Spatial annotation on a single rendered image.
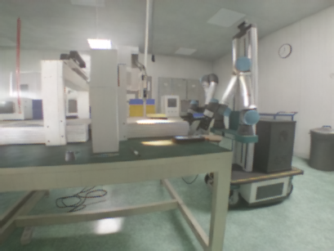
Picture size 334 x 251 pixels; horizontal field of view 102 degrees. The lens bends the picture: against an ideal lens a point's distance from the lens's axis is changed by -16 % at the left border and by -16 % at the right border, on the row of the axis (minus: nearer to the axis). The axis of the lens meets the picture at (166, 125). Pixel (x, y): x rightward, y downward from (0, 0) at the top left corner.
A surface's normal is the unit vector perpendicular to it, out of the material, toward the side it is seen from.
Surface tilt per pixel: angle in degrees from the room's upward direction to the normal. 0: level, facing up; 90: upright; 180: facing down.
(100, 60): 90
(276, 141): 90
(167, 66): 90
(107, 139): 90
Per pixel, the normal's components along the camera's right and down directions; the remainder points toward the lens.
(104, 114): 0.29, 0.10
